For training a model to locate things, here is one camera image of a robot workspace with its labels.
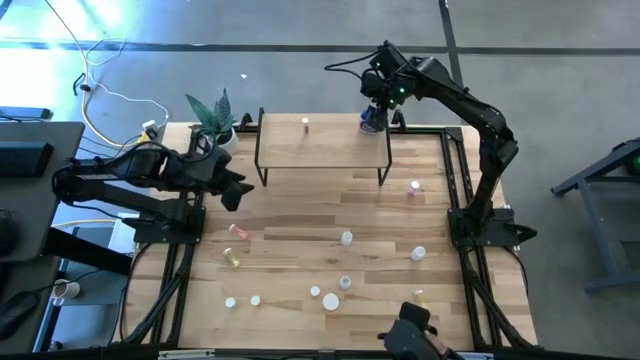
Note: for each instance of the black rectangular box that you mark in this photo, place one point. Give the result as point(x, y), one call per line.
point(25, 159)

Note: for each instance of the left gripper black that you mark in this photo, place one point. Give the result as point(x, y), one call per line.
point(207, 170)

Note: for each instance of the black flat device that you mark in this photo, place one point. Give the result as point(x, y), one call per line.
point(25, 113)

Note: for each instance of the black computer mouse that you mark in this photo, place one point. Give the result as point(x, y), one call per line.
point(15, 312)

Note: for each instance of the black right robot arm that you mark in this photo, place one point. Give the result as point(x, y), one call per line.
point(470, 105)

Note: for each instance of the salmon pink medicine bottle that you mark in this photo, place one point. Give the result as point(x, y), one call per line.
point(237, 231)

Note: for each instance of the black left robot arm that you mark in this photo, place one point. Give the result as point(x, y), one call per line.
point(100, 175)

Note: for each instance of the white paper cup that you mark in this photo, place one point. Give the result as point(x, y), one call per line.
point(66, 289)

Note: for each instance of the small brown medicine bottle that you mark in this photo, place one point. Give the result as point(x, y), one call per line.
point(305, 127)

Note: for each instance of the white power adapter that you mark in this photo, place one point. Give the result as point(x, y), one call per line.
point(149, 125)

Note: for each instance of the white metal bracket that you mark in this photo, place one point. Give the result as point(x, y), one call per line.
point(475, 356)
point(186, 354)

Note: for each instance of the purple pink medicine bottle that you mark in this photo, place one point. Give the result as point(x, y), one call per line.
point(414, 187)

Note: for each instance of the large amber pill bottle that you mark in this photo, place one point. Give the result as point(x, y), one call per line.
point(330, 301)

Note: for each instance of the dark grey desk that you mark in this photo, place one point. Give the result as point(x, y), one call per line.
point(30, 210)

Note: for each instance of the yellow power plug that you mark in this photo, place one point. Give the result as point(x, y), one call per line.
point(145, 137)

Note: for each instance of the green plant white pot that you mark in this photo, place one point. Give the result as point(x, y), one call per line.
point(222, 142)

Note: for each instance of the yellow-green medicine bottle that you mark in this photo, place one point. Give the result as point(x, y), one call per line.
point(231, 258)

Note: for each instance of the wooden shelf black metal legs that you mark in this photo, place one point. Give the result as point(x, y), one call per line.
point(320, 145)

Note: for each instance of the blue grey metal cart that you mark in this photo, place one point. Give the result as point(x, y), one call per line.
point(595, 172)

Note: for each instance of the white floor box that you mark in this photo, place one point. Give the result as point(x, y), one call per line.
point(122, 237)

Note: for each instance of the black aluminium table frame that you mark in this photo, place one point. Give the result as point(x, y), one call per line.
point(420, 131)

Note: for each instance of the pale yellow pill bottle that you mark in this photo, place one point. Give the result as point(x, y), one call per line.
point(419, 296)

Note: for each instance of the small orange pill bottle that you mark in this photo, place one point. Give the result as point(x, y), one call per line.
point(230, 302)

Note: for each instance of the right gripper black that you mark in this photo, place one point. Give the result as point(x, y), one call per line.
point(382, 90)

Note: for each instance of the black diagonal support beam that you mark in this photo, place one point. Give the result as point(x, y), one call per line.
point(90, 252)

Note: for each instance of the clear bottle ribbed white cap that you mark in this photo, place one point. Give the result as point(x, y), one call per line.
point(345, 282)

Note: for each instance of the black clamp mount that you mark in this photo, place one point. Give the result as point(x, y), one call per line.
point(398, 120)
point(245, 121)

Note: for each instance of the blue object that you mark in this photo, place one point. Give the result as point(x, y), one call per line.
point(367, 126)

